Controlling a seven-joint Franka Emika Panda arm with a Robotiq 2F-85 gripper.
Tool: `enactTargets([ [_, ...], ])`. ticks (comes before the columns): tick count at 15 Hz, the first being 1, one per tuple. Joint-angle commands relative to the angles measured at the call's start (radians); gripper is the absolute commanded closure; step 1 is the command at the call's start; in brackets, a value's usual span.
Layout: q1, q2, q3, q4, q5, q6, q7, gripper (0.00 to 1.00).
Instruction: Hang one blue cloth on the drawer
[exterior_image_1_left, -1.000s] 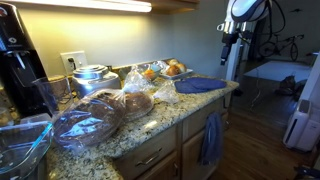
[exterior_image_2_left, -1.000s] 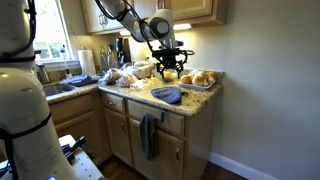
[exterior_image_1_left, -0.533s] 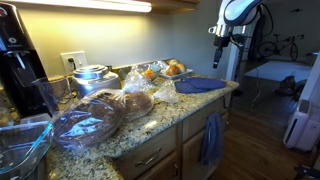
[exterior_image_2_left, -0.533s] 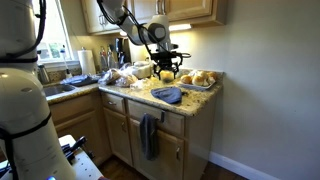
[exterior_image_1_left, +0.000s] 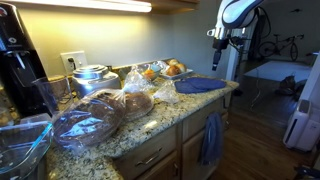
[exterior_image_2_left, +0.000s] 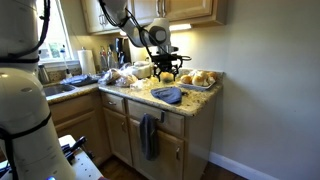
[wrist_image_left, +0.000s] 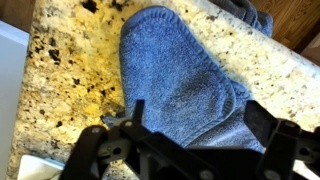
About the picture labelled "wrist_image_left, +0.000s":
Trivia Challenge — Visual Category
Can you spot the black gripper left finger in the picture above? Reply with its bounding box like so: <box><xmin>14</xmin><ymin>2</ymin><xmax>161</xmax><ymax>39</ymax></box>
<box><xmin>59</xmin><ymin>99</ymin><xmax>149</xmax><ymax>180</ymax></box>

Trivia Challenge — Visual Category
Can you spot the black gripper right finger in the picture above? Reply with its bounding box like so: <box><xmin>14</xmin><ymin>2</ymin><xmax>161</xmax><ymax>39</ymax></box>
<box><xmin>244</xmin><ymin>99</ymin><xmax>320</xmax><ymax>180</ymax></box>

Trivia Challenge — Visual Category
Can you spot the rounded blue terry cloth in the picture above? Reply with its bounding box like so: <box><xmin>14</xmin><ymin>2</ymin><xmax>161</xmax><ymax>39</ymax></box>
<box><xmin>119</xmin><ymin>5</ymin><xmax>238</xmax><ymax>148</ymax></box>

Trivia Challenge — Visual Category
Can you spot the square blue cloth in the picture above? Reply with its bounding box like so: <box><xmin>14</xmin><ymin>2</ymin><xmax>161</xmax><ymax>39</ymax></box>
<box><xmin>186</xmin><ymin>79</ymin><xmax>266</xmax><ymax>154</ymax></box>

